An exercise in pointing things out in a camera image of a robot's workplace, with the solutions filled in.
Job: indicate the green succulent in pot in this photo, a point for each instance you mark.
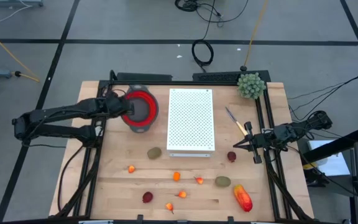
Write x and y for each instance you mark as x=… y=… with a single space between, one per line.
x=251 y=86

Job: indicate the dark red plum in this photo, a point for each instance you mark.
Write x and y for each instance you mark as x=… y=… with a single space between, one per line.
x=147 y=197

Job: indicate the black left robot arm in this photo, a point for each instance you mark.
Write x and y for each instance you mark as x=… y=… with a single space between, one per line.
x=57 y=110

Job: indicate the black table clamp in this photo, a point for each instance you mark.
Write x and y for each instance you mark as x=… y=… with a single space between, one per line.
x=140 y=218
x=230 y=220

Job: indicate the dark red apple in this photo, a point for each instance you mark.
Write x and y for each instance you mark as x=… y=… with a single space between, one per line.
x=232 y=156

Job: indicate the white box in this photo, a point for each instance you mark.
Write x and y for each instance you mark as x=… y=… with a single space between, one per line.
x=329 y=158

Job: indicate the red orange mango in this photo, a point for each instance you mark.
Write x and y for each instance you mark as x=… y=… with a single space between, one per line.
x=243 y=198

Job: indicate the red and grey colander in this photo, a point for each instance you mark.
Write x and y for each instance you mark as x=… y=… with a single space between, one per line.
x=141 y=109

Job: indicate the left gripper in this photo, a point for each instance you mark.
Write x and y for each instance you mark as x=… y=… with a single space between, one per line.
x=118 y=105

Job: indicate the black table frame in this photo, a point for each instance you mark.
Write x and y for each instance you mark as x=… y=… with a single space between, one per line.
x=166 y=83

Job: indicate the yellow-green fruit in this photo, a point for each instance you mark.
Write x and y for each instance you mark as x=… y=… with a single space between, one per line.
x=222 y=181

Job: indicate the brown green kiwi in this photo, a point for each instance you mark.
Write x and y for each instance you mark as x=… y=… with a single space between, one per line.
x=154 y=153

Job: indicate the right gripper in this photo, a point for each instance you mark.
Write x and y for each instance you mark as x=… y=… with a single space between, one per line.
x=267 y=138

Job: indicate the white perforated metal shelf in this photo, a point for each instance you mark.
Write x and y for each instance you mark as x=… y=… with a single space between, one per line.
x=190 y=119

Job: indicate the pale yellow banana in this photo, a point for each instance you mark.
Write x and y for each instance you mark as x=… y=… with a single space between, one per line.
x=238 y=123

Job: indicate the orange mandarin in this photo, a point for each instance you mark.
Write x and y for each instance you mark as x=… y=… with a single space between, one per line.
x=176 y=176

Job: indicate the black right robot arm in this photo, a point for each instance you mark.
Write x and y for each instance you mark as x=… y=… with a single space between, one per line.
x=319 y=122

